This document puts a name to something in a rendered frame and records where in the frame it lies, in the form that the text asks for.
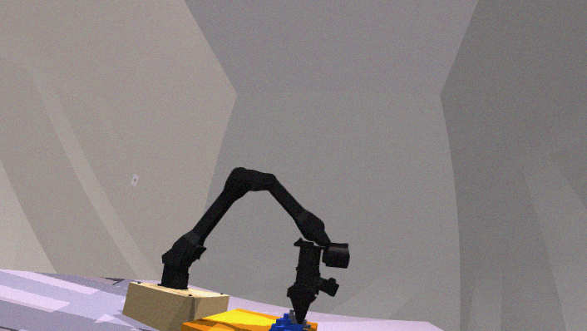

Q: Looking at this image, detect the grey micro servo with orange cable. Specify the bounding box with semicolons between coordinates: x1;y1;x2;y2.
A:
287;309;311;329

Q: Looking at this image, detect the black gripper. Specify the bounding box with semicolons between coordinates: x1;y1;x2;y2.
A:
287;264;319;324

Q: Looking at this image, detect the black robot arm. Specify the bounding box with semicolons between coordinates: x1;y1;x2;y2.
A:
157;167;350;297

